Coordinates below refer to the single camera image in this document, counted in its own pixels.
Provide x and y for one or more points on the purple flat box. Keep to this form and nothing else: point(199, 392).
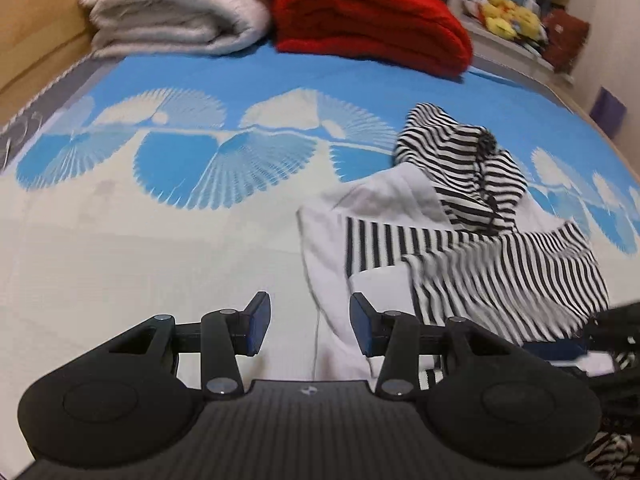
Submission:
point(609, 110)

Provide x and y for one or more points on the black white striped small garment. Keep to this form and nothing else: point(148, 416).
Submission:
point(390, 210)

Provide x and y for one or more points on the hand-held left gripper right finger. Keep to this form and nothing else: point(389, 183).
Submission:
point(358, 322)

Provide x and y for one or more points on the yellow bear plush toy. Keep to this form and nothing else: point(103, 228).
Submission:
point(527, 20)

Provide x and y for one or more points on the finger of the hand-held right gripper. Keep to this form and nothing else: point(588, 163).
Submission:
point(555, 350)

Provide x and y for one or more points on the wooden bed frame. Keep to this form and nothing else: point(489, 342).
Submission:
point(35, 35)

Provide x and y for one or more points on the folded cream fleece blanket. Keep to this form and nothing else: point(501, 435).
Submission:
point(180, 2)

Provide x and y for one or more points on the blue white printed bed mat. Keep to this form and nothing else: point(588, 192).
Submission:
point(200, 85)

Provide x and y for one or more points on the dark red cushion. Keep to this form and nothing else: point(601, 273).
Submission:
point(567, 40)

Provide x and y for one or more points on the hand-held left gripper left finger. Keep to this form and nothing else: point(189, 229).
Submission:
point(259, 322)

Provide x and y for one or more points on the white window sill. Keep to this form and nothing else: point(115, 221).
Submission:
point(480, 42)

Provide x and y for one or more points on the folded red fleece blanket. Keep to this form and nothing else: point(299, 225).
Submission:
point(365, 20)

